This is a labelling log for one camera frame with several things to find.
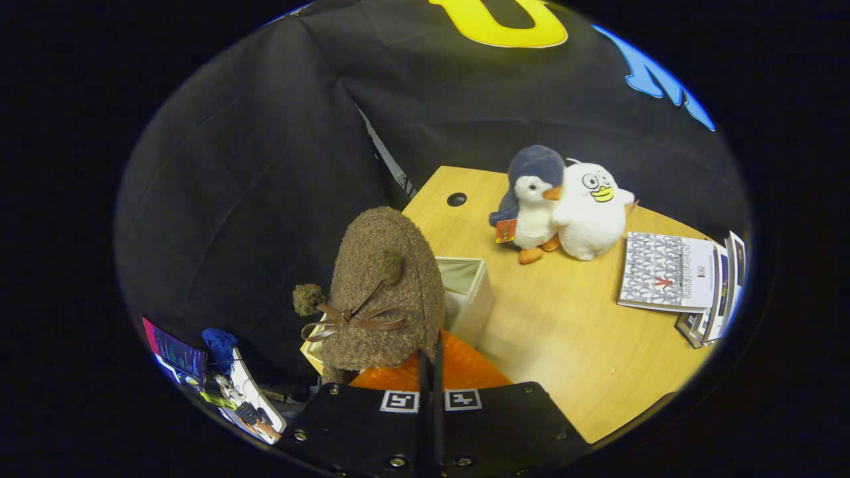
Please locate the white plush toy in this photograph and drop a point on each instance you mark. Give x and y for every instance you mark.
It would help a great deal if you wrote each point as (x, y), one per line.
(591, 226)

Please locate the brown fuzzy shoe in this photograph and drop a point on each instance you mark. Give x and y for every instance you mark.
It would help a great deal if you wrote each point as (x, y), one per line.
(385, 265)

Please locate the grey penguin plush toy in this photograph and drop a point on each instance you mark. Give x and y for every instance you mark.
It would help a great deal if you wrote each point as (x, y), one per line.
(534, 212)

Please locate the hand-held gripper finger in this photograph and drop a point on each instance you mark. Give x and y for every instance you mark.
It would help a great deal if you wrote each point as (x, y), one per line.
(424, 398)
(438, 398)

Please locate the grey patterned booklet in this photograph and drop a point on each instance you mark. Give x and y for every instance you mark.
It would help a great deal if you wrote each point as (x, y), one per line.
(657, 272)

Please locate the white cluttered table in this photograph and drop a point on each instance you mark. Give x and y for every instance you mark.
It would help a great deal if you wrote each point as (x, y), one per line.
(255, 392)

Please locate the cream fabric storage box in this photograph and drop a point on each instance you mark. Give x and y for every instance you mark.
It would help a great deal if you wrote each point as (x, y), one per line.
(468, 299)

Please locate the blue cloth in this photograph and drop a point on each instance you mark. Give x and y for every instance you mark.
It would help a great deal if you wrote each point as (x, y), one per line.
(219, 342)

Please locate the dark book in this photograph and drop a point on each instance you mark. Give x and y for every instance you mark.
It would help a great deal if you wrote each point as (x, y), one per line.
(689, 330)

